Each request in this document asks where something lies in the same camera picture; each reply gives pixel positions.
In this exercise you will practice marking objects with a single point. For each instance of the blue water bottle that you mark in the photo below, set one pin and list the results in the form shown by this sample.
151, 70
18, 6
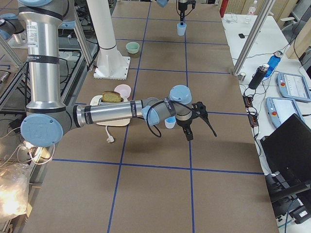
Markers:
273, 62

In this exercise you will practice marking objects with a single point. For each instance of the blue cup near toaster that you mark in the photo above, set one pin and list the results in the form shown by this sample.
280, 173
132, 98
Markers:
170, 122

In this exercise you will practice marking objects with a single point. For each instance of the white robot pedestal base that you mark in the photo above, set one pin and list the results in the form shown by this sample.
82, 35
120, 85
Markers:
110, 63

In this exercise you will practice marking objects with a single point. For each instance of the pink plastic bowl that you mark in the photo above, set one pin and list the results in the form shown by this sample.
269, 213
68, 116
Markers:
124, 90

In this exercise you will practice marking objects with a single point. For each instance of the lower teach pendant tablet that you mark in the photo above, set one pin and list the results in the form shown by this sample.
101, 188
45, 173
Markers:
280, 109

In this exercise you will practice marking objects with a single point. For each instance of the black power strip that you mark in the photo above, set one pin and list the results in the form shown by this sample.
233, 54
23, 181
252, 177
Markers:
251, 111

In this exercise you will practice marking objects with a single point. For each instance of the black laptop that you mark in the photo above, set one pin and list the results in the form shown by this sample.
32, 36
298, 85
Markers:
288, 151

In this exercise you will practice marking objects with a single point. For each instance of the cream two-slot toaster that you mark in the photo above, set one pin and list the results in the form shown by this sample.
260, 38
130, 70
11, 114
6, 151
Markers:
110, 114

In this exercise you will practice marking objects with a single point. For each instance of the white toaster power plug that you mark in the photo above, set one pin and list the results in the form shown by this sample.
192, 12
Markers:
110, 138

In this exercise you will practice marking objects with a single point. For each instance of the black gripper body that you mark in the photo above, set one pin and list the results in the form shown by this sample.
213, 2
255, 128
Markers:
183, 124
182, 7

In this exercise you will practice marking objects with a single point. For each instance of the green plastic bowl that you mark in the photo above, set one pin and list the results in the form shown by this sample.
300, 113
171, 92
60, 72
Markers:
132, 47

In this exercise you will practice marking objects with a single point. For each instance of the black water bottle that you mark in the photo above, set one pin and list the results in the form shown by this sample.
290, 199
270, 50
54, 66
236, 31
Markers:
258, 76

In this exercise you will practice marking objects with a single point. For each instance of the toast bread slice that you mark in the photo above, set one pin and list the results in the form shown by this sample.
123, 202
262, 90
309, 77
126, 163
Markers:
111, 97

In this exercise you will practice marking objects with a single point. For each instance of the blue cup from toaster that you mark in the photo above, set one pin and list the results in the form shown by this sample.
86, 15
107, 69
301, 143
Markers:
181, 28

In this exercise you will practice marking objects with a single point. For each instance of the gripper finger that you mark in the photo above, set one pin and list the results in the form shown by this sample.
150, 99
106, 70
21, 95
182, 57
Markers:
181, 17
188, 133

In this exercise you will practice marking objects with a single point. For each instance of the clear plastic bag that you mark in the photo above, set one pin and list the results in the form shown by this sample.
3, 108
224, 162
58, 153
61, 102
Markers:
14, 190

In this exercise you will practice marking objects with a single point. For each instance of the aluminium frame post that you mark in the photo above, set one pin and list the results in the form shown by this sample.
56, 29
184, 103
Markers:
260, 20

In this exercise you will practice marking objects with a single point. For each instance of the clear plastic bottle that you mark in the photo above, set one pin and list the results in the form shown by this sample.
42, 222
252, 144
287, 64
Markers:
252, 9

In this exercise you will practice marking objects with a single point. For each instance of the teach pendant tablet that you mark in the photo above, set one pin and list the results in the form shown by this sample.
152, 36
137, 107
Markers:
293, 86
280, 109

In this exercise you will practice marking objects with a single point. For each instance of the upper teach pendant tablet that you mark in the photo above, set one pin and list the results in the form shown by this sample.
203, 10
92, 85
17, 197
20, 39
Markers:
293, 86

